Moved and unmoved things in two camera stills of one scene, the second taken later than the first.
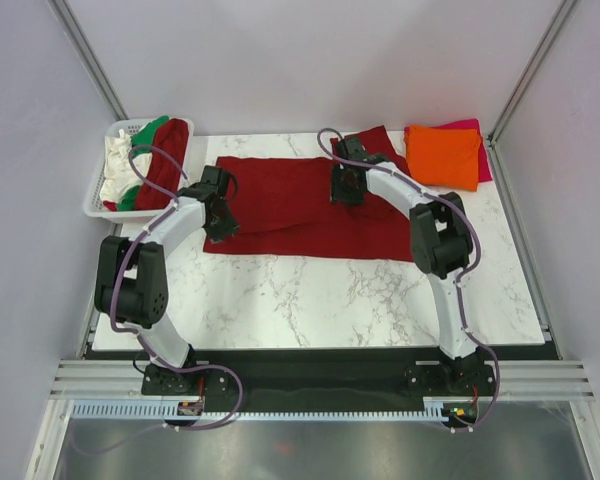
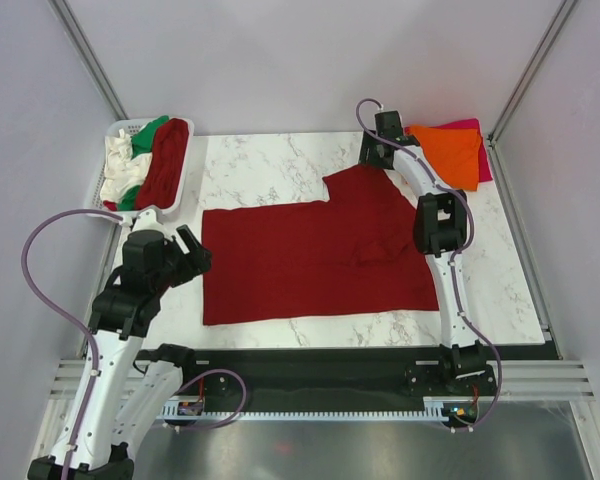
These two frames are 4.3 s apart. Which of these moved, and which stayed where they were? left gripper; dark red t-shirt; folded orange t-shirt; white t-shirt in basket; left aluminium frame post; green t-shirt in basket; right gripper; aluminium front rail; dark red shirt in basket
Moved: right gripper; left gripper; dark red t-shirt
Stayed: green t-shirt in basket; left aluminium frame post; aluminium front rail; folded orange t-shirt; dark red shirt in basket; white t-shirt in basket
